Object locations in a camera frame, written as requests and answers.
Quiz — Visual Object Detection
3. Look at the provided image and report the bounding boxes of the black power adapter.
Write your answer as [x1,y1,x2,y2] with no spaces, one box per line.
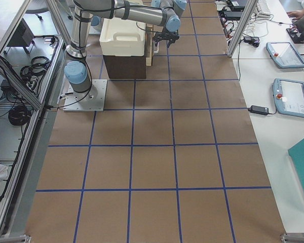
[248,105,269,115]

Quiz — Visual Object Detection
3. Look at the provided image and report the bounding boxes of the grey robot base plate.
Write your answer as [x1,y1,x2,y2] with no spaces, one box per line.
[62,79,107,112]

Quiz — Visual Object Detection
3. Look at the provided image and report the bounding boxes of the upper teach pendant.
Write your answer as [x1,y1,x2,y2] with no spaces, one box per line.
[266,42,304,68]

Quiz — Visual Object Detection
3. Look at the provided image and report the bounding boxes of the dark wooden drawer cabinet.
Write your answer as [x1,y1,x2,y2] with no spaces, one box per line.
[103,55,146,79]

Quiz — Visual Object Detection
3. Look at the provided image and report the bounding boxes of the white plastic tray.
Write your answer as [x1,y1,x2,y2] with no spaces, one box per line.
[99,18,146,57]

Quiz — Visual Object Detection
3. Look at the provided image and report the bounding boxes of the aluminium frame post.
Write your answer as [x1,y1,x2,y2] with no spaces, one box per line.
[227,0,257,58]

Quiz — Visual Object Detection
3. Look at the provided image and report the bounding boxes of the lower teach pendant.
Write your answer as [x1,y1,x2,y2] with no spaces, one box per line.
[272,78,304,118]

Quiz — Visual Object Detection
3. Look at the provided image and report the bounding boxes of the teach pendant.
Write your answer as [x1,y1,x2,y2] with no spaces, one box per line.
[272,78,304,118]
[266,42,304,68]

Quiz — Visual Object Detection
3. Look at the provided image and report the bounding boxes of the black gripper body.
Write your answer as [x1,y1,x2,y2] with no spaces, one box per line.
[154,29,178,42]

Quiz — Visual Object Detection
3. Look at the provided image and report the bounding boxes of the coiled black cables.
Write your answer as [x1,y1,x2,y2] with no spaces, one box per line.
[20,56,51,82]

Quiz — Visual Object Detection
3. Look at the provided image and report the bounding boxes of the black electronics box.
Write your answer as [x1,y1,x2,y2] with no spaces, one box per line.
[7,18,34,47]

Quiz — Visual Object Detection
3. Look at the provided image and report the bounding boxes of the light wooden drawer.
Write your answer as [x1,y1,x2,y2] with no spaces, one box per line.
[145,24,158,67]

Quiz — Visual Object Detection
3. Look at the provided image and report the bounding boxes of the person hand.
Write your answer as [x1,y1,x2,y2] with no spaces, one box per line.
[287,10,304,21]

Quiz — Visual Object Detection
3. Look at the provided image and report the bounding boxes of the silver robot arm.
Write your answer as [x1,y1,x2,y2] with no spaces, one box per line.
[151,0,187,18]
[64,1,186,102]

